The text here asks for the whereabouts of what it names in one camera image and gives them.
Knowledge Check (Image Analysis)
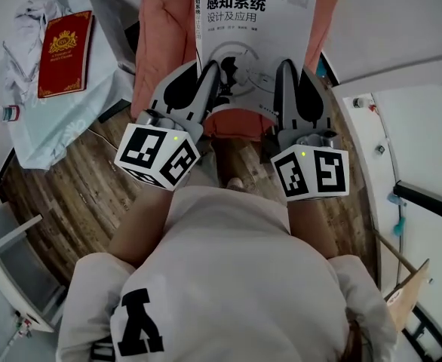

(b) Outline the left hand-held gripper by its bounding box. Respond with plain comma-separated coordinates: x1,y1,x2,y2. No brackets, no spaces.
113,59,223,192

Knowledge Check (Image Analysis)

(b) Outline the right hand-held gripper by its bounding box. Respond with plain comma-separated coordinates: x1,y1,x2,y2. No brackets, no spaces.
269,58,350,204

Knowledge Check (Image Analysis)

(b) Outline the pink cushioned armchair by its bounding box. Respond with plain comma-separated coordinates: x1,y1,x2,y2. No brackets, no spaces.
130,0,339,143

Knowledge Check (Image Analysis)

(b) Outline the white paperback book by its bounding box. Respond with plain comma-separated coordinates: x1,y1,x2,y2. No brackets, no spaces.
193,0,321,118

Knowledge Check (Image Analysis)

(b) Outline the person's left forearm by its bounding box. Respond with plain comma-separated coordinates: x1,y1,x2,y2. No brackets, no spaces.
107,186,173,269

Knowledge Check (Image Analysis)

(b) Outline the person's right forearm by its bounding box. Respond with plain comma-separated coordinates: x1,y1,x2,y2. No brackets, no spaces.
286,198,339,260

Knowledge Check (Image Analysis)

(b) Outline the red hardcover book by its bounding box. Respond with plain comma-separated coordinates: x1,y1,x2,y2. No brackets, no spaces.
37,10,95,100

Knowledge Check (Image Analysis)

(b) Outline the person's beige shoe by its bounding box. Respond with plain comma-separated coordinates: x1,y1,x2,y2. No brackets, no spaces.
226,176,247,192

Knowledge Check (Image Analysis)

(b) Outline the pale blue table cloth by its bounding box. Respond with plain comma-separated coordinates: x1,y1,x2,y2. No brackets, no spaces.
2,0,140,171

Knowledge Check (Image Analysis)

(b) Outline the clear plastic bottle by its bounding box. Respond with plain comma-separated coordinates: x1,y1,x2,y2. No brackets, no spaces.
386,192,408,208

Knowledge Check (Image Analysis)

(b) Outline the teal brush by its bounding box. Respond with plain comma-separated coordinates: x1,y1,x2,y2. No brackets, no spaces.
392,216,408,238

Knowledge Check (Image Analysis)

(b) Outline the crumpled white garment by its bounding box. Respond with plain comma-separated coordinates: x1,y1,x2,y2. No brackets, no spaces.
2,0,73,102

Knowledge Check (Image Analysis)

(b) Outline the red-capped plastic bottle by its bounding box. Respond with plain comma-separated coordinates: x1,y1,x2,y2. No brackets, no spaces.
0,104,21,124

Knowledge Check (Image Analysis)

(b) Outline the wooden stick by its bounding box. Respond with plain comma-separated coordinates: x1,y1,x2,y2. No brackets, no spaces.
373,229,420,273

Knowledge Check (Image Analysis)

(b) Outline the person's white sweatshirt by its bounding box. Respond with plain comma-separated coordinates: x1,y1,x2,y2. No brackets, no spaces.
54,185,400,362

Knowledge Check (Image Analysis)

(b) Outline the wooden board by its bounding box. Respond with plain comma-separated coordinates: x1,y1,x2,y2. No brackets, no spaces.
384,258,431,333

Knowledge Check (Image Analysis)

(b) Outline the white floor cable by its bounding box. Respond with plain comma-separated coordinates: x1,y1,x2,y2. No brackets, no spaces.
88,127,118,151

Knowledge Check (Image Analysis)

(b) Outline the black window frame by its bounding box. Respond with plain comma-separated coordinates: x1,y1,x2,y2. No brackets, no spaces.
392,83,442,207

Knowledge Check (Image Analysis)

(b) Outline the white shelf frame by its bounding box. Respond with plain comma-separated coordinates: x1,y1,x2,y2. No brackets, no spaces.
0,213,68,333

